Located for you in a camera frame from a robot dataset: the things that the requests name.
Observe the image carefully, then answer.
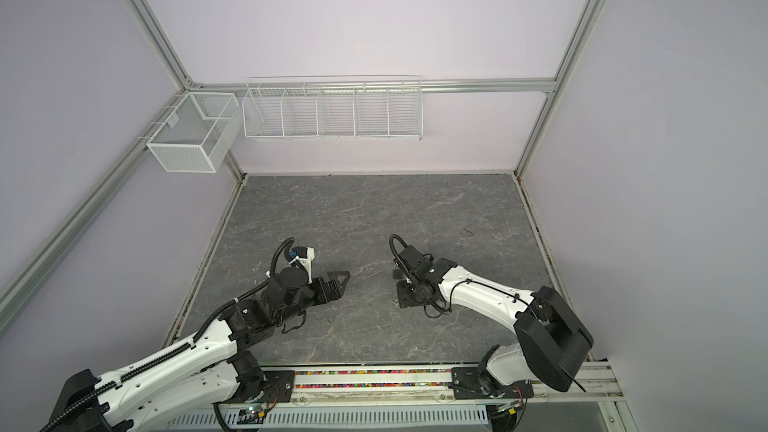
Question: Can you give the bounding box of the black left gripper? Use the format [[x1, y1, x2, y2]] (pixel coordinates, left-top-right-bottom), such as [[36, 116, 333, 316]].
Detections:
[[276, 270, 350, 327]]

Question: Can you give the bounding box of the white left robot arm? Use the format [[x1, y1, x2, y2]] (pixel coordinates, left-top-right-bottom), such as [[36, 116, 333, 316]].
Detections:
[[43, 237, 351, 431]]

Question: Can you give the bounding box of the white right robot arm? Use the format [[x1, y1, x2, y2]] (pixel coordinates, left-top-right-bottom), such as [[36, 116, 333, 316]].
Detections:
[[388, 234, 594, 399]]

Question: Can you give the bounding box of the white mesh box basket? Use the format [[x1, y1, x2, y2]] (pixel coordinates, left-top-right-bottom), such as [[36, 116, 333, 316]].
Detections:
[[147, 92, 242, 173]]

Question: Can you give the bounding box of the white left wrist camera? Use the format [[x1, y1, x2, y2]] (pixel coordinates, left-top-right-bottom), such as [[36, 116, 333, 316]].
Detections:
[[288, 246, 316, 283]]

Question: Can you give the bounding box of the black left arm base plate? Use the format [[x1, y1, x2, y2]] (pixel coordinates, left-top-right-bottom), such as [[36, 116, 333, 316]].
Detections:
[[225, 369, 296, 404]]

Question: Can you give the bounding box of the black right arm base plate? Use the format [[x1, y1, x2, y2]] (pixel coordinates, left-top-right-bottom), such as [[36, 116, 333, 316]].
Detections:
[[449, 367, 534, 400]]

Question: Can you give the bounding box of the white vented cable duct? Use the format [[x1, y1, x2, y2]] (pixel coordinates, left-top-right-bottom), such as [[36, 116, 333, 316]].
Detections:
[[155, 404, 491, 431]]

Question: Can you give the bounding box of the white wire shelf basket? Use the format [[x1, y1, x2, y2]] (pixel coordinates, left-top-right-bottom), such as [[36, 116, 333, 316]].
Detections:
[[241, 75, 424, 141]]

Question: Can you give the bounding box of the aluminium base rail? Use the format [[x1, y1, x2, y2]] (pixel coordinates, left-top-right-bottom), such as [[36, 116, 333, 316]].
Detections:
[[263, 362, 625, 407]]

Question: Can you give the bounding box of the aluminium frame post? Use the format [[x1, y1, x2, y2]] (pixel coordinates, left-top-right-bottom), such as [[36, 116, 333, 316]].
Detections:
[[514, 0, 607, 178]]

